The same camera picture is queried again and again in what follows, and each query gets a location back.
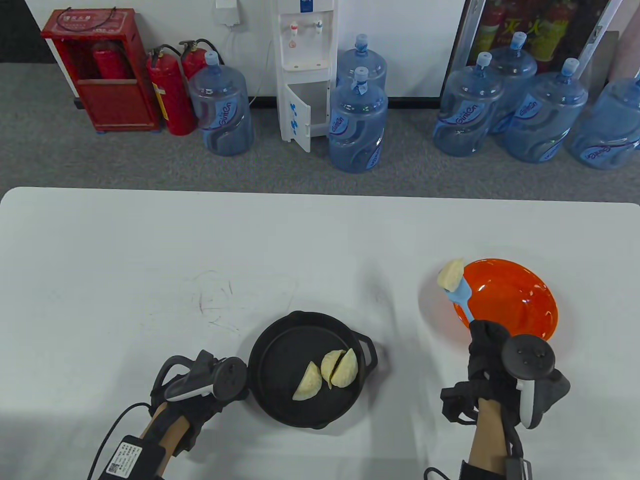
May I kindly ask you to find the person's left hand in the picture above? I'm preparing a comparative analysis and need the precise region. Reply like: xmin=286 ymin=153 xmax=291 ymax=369
xmin=149 ymin=357 xmax=251 ymax=455

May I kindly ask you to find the person's right hand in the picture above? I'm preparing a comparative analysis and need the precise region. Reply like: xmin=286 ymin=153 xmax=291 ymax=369
xmin=467 ymin=320 xmax=531 ymax=416

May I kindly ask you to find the blue dessert shovel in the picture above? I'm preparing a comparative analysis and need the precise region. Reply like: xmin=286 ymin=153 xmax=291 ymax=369
xmin=446 ymin=277 xmax=476 ymax=325

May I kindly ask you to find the orange plastic bowl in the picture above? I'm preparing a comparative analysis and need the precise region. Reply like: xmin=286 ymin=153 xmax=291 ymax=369
xmin=451 ymin=258 xmax=559 ymax=352

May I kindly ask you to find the pale yellow dumpling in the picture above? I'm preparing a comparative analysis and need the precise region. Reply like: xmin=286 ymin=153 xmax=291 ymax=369
xmin=329 ymin=348 xmax=359 ymax=390
xmin=292 ymin=361 xmax=323 ymax=402
xmin=320 ymin=350 xmax=346 ymax=385
xmin=438 ymin=257 xmax=466 ymax=293

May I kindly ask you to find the black frying pan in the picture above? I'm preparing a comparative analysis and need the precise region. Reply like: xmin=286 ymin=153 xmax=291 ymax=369
xmin=247 ymin=311 xmax=379 ymax=429

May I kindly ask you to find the person's left forearm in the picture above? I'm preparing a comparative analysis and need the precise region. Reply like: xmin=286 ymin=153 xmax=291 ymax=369
xmin=137 ymin=404 xmax=191 ymax=458

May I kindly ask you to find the person's right forearm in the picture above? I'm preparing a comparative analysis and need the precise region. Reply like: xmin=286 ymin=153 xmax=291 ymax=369
xmin=467 ymin=397 xmax=516 ymax=473

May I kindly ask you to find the black grey right hand controller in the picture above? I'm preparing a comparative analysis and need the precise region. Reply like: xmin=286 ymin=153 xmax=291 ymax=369
xmin=440 ymin=335 xmax=571 ymax=430

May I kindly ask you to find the black grey hand controller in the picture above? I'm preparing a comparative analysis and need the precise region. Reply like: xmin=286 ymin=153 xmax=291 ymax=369
xmin=440 ymin=335 xmax=571 ymax=430
xmin=151 ymin=349 xmax=250 ymax=402

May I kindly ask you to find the black grey left hand controller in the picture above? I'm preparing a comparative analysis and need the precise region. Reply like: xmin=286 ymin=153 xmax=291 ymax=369
xmin=151 ymin=349 xmax=250 ymax=402

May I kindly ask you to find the black left wrist sensor box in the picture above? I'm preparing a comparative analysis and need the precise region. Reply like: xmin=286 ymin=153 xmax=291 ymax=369
xmin=102 ymin=435 xmax=167 ymax=480

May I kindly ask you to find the black wrist sensor box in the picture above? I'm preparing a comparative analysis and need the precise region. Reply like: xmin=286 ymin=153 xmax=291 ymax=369
xmin=505 ymin=457 xmax=533 ymax=480
xmin=102 ymin=435 xmax=167 ymax=480

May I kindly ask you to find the black right wrist sensor box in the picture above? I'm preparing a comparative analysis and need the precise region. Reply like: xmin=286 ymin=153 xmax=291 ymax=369
xmin=505 ymin=457 xmax=533 ymax=480

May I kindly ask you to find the blue water jug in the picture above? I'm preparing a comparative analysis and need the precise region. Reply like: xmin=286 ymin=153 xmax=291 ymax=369
xmin=565 ymin=65 xmax=640 ymax=171
xmin=188 ymin=51 xmax=254 ymax=157
xmin=328 ymin=66 xmax=389 ymax=174
xmin=487 ymin=31 xmax=538 ymax=136
xmin=502 ymin=57 xmax=590 ymax=164
xmin=432 ymin=51 xmax=506 ymax=158
xmin=336 ymin=34 xmax=388 ymax=91

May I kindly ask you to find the tall red fire extinguisher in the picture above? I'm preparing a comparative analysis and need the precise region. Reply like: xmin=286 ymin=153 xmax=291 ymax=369
xmin=146 ymin=45 xmax=197 ymax=137

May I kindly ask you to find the red fire extinguisher cabinet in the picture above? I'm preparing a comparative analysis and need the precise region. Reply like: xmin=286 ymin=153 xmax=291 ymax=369
xmin=41 ymin=7 xmax=163 ymax=133

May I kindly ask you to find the short red fire extinguisher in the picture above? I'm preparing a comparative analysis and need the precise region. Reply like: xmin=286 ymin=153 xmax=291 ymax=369
xmin=179 ymin=39 xmax=225 ymax=83

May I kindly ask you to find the white water dispenser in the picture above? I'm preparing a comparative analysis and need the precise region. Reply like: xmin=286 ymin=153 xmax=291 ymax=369
xmin=276 ymin=0 xmax=338 ymax=153

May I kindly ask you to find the red extinguisher inside cabinet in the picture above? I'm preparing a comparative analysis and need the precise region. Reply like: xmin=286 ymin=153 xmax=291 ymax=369
xmin=91 ymin=42 xmax=132 ymax=81

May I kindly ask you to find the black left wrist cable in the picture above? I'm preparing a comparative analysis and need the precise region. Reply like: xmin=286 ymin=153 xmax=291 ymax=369
xmin=87 ymin=402 xmax=151 ymax=480

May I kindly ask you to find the white cable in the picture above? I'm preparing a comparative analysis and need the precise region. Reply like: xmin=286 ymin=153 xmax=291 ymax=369
xmin=220 ymin=22 xmax=276 ymax=108

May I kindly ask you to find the glass door with metal frame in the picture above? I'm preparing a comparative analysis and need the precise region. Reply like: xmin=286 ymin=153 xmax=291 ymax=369
xmin=440 ymin=0 xmax=623 ymax=98

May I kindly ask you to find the white wall box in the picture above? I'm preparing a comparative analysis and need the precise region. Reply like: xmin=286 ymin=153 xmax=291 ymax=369
xmin=215 ymin=0 xmax=241 ymax=27

